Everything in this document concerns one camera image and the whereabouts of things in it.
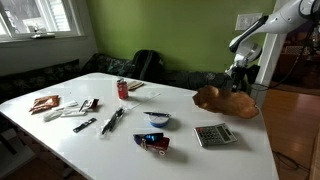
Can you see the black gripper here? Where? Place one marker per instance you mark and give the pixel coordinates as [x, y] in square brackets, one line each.
[237, 71]

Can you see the brown plush toy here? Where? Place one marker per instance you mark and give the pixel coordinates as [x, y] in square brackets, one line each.
[226, 101]

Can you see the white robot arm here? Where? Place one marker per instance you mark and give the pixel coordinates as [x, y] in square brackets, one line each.
[283, 20]

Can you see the grey desktop calculator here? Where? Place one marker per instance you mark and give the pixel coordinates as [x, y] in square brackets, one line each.
[215, 134]

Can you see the dark blue pen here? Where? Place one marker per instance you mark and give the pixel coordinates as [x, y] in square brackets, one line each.
[156, 114]

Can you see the blue white bowl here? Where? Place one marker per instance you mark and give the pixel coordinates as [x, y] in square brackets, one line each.
[159, 120]

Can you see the black backpack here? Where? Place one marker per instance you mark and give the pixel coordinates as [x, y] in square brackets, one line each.
[146, 65]

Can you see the clear plastic sheet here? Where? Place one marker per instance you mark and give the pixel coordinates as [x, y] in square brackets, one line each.
[141, 98]

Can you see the blue mirrored sunglasses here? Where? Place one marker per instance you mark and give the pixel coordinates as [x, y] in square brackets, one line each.
[149, 137]

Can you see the red soda can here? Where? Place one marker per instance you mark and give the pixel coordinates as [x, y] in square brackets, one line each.
[122, 89]

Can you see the dark patterned bench cushion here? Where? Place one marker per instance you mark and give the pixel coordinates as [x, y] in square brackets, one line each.
[110, 66]

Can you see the black pens in clear bag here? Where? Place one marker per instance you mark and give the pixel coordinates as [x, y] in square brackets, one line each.
[112, 120]

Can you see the dark opened packet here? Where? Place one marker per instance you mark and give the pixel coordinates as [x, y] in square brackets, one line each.
[89, 104]

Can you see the black flat bar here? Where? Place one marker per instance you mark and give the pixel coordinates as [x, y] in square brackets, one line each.
[84, 125]

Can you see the white plastic wrapper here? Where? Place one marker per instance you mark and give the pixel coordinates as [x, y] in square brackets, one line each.
[53, 115]

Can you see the brown foil packet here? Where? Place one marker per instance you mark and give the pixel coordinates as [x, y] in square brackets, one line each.
[45, 103]

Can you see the small object on windowsill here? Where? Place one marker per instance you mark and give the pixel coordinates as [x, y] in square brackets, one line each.
[41, 33]

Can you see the white framed window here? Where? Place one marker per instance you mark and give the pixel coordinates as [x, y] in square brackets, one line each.
[36, 16]

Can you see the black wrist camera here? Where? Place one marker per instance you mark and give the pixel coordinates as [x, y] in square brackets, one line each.
[254, 74]

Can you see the white door frame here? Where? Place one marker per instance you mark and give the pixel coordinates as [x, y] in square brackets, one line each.
[268, 63]

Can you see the white wall switch plate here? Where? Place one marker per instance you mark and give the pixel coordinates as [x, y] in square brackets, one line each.
[248, 21]

